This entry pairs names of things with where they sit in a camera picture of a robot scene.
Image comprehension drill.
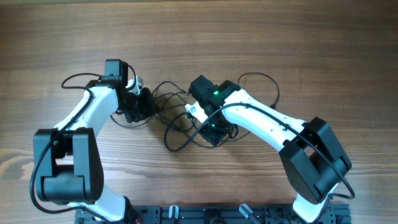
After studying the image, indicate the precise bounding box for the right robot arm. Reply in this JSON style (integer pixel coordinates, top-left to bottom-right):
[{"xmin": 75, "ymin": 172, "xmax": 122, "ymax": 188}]
[{"xmin": 185, "ymin": 75, "xmax": 352, "ymax": 223}]

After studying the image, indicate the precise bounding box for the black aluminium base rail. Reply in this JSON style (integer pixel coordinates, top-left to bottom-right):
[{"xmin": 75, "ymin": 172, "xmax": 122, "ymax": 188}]
[{"xmin": 73, "ymin": 203, "xmax": 351, "ymax": 224}]

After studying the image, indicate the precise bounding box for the black USB cable thin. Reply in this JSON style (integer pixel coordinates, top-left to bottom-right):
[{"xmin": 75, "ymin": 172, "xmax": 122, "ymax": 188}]
[{"xmin": 151, "ymin": 80, "xmax": 200, "ymax": 131}]

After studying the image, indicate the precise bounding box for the black USB cable coil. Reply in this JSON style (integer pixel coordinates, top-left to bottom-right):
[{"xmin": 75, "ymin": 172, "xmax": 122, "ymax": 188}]
[{"xmin": 110, "ymin": 91, "xmax": 218, "ymax": 149}]

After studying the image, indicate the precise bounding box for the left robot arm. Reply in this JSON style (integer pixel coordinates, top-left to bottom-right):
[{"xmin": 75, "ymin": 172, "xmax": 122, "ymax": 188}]
[{"xmin": 29, "ymin": 59, "xmax": 155, "ymax": 223}]

